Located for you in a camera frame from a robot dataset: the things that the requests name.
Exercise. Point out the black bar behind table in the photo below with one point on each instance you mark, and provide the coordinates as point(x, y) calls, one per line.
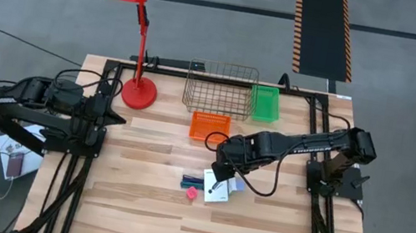
point(174, 63)

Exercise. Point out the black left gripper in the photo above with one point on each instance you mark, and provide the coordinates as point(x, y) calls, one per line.
point(96, 112)

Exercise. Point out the white green acer box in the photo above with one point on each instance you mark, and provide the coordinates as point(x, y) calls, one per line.
point(218, 196)

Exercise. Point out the red desk lamp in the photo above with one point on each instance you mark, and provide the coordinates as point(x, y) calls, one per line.
point(139, 94)

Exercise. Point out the maroon phone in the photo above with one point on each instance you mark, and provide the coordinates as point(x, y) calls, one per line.
point(15, 164)

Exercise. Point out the white paper sheet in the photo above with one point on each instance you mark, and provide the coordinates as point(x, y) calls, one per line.
point(8, 144)

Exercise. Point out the orange plastic bin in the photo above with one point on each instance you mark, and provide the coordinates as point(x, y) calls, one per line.
point(206, 125)

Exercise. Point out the pink charger plug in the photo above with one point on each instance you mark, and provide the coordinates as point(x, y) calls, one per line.
point(191, 193)

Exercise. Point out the light blue square item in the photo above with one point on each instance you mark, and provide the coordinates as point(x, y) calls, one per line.
point(239, 185)

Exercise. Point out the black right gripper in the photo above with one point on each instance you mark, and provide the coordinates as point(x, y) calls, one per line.
point(229, 154)

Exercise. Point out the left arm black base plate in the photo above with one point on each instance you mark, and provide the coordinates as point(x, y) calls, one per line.
point(71, 146)

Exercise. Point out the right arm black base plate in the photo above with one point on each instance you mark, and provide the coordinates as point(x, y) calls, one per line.
point(351, 185)

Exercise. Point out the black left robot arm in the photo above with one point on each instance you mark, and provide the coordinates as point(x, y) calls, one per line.
point(34, 91)

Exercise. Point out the black orange-striped floor mat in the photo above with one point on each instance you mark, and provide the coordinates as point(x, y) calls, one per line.
point(324, 30)

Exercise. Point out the black metal table frame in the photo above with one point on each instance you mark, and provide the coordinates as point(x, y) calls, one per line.
point(218, 80)

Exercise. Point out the green plastic bin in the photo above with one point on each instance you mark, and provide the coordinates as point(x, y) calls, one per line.
point(265, 105)

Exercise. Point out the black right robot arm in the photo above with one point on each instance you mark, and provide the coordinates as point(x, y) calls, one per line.
point(313, 142)

